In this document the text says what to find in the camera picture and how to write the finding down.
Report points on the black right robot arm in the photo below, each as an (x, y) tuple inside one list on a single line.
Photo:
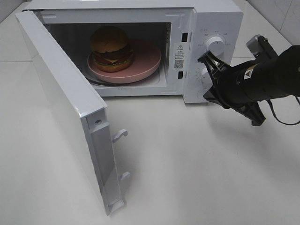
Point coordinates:
[(282, 75)]

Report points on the glass microwave turntable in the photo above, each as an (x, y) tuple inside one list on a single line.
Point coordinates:
[(151, 80)]

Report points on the white microwave knob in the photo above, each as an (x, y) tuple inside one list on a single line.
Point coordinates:
[(204, 76), (215, 44)]

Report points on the burger with lettuce and tomato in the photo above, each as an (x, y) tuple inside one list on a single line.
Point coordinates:
[(111, 50)]

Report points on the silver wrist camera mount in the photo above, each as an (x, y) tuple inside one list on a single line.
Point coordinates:
[(261, 48)]

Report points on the round white door release button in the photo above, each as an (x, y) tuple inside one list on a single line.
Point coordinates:
[(200, 95)]

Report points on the white microwave door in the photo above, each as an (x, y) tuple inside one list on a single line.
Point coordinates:
[(79, 111)]

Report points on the pink round plate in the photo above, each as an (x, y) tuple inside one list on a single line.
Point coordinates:
[(143, 61)]

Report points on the white microwave oven body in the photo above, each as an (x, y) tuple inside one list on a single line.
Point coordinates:
[(177, 27)]

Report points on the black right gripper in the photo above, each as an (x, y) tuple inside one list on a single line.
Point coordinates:
[(238, 88)]

